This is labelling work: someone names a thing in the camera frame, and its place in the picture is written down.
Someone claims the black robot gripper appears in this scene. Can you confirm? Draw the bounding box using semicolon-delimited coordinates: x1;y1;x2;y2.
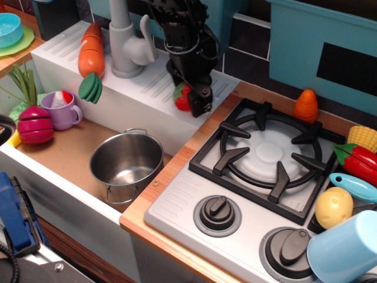
161;20;221;117

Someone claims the red toy strawberry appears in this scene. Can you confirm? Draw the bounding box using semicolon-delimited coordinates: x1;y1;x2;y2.
173;81;192;112

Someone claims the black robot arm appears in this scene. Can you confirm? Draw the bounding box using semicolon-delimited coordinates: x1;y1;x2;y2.
147;1;221;117

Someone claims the stainless steel pot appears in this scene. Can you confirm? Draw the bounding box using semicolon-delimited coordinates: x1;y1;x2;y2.
90;128;164;207

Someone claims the grey toy faucet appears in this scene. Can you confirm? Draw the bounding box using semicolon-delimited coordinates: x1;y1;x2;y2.
109;1;158;78

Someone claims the orange wooden toy carrot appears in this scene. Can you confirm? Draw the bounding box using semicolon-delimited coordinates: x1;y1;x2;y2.
78;23;105;104

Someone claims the small orange toy carrot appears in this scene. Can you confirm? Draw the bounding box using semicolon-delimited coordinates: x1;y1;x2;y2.
292;89;318;123

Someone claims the black stove burner grate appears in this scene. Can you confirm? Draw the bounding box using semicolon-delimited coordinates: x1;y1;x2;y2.
188;98;345;225

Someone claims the purple plastic cup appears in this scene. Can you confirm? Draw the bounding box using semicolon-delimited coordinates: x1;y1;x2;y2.
41;91;83;131

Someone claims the red white toy in cup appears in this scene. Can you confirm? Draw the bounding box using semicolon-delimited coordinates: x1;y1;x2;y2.
51;90;73;108

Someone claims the left black stove knob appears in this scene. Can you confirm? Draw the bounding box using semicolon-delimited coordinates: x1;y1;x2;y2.
193;195;242;238

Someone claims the black stove knob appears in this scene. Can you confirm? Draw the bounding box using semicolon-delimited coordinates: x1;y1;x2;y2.
259;227;317;282
193;195;242;238

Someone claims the teal toy cabinet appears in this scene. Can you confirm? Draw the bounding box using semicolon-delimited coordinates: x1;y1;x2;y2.
269;1;376;115

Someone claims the magenta wooden toy radish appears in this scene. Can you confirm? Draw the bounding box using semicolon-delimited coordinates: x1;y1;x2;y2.
1;64;54;145

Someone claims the green plastic plate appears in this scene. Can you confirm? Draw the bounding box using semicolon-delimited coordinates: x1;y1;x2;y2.
0;25;35;57

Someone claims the green toy lettuce leaf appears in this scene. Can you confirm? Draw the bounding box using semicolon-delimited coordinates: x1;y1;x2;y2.
9;93;46;124

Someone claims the yellow toy corn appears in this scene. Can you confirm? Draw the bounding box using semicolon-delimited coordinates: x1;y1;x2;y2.
348;126;377;153

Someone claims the yellow toy piece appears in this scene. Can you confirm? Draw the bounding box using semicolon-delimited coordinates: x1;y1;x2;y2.
6;130;22;148

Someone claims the yellow toy potato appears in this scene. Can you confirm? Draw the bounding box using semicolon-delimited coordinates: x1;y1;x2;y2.
315;187;354;230

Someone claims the red toy chili pepper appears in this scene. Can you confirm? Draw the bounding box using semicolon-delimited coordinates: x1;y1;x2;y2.
333;143;376;187

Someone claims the right black stove knob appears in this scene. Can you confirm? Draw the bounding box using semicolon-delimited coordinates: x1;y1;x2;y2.
259;227;317;282

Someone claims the teal plastic bowl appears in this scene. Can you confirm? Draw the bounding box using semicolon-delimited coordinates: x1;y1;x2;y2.
1;13;24;48

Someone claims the blue clamp device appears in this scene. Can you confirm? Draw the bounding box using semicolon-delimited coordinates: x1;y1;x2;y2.
1;172;41;258

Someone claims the light blue plastic cup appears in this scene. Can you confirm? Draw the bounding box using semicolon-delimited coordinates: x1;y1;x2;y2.
307;210;376;282

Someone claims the black hose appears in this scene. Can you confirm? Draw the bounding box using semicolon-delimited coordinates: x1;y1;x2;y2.
0;113;17;146

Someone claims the teal plastic utensil handle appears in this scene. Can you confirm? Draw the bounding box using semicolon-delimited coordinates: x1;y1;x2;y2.
329;173;376;204

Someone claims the black coiled cable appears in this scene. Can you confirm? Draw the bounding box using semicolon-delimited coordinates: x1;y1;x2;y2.
0;243;21;283

